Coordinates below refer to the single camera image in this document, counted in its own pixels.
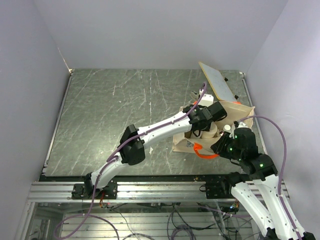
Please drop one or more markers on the white bottle grey cap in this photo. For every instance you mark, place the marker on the white bottle grey cap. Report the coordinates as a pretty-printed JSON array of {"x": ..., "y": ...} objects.
[{"x": 196, "y": 134}]

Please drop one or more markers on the small grey black device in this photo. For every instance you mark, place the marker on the small grey black device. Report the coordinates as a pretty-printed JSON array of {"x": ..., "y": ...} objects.
[{"x": 194, "y": 95}]

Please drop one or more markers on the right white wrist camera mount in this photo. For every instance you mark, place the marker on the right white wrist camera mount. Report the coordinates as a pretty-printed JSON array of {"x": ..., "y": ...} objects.
[{"x": 239, "y": 124}]

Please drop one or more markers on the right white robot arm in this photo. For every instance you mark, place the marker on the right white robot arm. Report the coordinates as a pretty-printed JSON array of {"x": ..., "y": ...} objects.
[{"x": 258, "y": 189}]

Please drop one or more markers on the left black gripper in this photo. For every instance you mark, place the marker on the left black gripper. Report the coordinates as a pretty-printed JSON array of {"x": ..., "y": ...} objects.
[{"x": 201, "y": 108}]

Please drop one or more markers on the beige round lid bottle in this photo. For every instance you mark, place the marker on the beige round lid bottle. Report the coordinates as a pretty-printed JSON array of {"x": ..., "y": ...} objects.
[{"x": 211, "y": 133}]

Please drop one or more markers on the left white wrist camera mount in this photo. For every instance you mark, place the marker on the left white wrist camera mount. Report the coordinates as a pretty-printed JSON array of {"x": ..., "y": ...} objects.
[{"x": 206, "y": 100}]

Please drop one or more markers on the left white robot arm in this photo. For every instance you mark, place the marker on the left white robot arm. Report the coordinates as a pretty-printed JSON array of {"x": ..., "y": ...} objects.
[{"x": 134, "y": 141}]

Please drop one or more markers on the beige canvas tote bag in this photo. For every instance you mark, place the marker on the beige canvas tote bag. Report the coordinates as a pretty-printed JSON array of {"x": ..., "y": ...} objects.
[{"x": 182, "y": 142}]

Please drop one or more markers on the small white cap bottle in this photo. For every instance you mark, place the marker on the small white cap bottle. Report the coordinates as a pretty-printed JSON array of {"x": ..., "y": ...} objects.
[{"x": 226, "y": 129}]

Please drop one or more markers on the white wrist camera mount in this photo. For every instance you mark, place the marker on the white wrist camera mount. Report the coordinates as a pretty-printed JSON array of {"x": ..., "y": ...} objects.
[
  {"x": 206, "y": 100},
  {"x": 239, "y": 124}
]

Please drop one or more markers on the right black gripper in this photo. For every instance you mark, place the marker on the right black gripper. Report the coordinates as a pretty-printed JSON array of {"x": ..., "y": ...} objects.
[{"x": 218, "y": 147}]

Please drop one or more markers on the aluminium rail frame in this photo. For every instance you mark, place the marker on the aluminium rail frame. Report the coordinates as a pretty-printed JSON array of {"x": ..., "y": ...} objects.
[{"x": 96, "y": 108}]

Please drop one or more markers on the white board wooden edge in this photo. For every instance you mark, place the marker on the white board wooden edge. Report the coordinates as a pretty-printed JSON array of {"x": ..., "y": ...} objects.
[{"x": 218, "y": 83}]

